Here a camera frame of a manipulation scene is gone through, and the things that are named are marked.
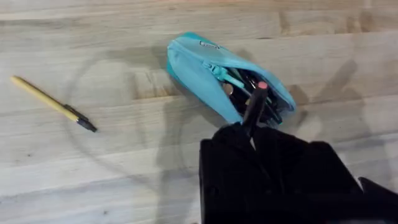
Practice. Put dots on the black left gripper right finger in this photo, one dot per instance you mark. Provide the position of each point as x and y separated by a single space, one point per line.
311 180

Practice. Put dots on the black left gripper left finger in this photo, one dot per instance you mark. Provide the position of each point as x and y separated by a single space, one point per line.
230 174

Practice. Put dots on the black pen with pink end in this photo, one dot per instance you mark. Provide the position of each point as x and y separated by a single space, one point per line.
256 105

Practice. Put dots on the teal soft zip bag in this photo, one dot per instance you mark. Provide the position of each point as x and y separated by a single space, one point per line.
194 70

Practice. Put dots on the yellow pen with black tip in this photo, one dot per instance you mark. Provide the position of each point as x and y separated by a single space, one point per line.
46 100

